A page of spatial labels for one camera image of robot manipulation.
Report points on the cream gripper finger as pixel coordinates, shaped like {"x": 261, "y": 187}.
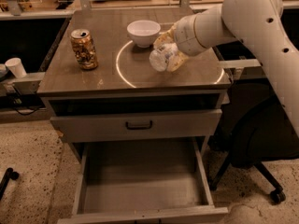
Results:
{"x": 165, "y": 38}
{"x": 176, "y": 60}

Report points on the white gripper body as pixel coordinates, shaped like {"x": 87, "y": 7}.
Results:
{"x": 185, "y": 35}

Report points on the clear plastic water bottle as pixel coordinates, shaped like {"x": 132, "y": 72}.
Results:
{"x": 159, "y": 57}

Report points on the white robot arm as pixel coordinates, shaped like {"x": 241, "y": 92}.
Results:
{"x": 255, "y": 23}

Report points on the grey drawer cabinet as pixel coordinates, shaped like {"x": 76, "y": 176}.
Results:
{"x": 124, "y": 81}

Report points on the closed grey drawer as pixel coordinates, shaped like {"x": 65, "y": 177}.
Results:
{"x": 96, "y": 128}

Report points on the open lower grey drawer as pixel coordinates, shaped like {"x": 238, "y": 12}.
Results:
{"x": 143, "y": 182}

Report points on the white ceramic bowl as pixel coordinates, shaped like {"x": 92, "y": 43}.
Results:
{"x": 143, "y": 32}

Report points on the gold drink can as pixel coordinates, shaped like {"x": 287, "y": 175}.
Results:
{"x": 84, "y": 49}

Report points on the black office chair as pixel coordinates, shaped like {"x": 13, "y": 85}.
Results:
{"x": 253, "y": 129}

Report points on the white paper cup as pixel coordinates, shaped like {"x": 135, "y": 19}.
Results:
{"x": 15, "y": 66}

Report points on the black stand foot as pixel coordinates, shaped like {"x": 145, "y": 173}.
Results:
{"x": 9, "y": 174}

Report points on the aluminium frame rail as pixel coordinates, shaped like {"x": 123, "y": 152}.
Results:
{"x": 247, "y": 63}

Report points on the black drawer handle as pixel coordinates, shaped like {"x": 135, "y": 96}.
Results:
{"x": 138, "y": 126}

